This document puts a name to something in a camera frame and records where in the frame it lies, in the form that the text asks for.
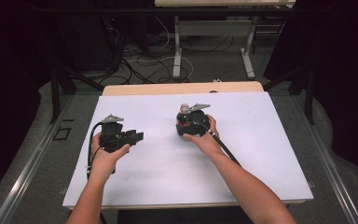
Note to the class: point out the person's right hand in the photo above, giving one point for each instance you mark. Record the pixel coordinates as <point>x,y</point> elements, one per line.
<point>209,141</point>

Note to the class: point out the white table sheet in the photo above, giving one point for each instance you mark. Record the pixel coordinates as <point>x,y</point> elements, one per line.
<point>261,140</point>

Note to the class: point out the wooden table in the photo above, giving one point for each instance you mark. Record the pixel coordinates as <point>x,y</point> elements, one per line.
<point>167,88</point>

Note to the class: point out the metal floor rail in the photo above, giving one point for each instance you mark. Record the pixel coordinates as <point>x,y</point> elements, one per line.
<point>28,174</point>
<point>329,174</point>

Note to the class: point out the person's left hand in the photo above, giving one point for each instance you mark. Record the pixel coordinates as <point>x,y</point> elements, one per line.
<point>104,165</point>

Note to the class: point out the dark curtain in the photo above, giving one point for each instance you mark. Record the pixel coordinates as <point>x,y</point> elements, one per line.
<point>9,62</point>
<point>345,62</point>

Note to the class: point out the white-legged desk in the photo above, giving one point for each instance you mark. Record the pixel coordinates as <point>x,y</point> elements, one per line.
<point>214,28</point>

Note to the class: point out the black frame bar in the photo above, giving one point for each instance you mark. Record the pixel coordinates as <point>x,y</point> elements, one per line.
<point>105,11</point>

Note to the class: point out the black metal stand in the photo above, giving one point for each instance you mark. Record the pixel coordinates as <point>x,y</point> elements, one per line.
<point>309,93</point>
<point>55,93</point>

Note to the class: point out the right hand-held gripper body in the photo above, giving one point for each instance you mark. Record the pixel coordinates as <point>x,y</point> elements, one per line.
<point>195,117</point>

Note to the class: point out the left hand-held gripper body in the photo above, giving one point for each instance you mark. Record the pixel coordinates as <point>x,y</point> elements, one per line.
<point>112,137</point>

